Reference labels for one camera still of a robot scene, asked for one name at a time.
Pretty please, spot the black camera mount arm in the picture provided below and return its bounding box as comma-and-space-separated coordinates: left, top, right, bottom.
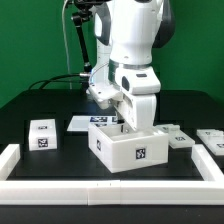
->
71, 0, 109, 72

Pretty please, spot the small white cabinet top block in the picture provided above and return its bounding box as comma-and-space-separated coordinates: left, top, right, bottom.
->
28, 119, 57, 151

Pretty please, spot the white U-shaped fence frame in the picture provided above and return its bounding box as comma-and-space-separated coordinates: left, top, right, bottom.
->
0, 144, 224, 205

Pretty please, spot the white cabinet body box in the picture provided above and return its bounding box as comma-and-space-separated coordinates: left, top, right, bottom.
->
88, 123, 168, 173

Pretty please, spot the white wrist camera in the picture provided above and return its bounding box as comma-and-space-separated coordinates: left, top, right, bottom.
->
88, 82, 123, 110

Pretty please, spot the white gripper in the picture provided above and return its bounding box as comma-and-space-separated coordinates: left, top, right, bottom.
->
114, 94, 157, 131

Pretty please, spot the white hanging cable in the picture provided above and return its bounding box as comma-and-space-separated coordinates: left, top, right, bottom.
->
61, 0, 74, 90

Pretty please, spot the black cable bundle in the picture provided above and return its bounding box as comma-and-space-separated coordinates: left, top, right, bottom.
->
27, 73, 92, 91

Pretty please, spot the white marker base plate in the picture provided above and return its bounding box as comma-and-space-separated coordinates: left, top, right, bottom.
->
67, 115, 117, 132

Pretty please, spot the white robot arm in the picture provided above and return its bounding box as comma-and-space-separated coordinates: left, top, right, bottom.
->
74, 0, 175, 131

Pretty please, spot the white cabinet door panel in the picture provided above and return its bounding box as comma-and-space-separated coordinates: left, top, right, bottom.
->
196, 129, 224, 156
156, 124, 195, 149

